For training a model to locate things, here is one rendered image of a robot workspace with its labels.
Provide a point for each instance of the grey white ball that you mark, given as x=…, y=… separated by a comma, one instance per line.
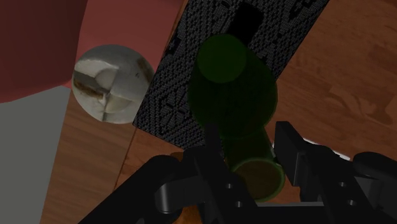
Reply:
x=114, y=83

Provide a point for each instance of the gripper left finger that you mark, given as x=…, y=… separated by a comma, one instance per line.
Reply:
x=186, y=189

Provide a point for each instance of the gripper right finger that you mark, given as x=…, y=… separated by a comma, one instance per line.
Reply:
x=335, y=186

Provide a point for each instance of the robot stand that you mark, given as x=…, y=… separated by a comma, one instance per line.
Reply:
x=173, y=93

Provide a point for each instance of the dark green bottle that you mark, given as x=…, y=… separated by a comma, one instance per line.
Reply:
x=232, y=102

